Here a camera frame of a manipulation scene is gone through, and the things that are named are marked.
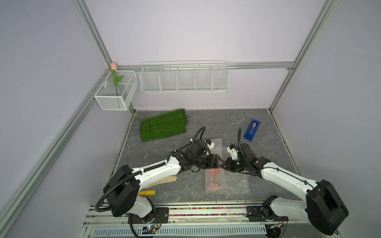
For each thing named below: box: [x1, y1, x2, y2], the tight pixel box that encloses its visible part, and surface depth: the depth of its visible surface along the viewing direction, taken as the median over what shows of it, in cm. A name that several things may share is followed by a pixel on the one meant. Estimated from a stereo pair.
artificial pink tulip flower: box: [110, 62, 125, 97], surface depth 92 cm
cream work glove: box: [144, 175, 178, 189], surface depth 86 cm
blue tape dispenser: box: [243, 119, 261, 142], surface depth 104 cm
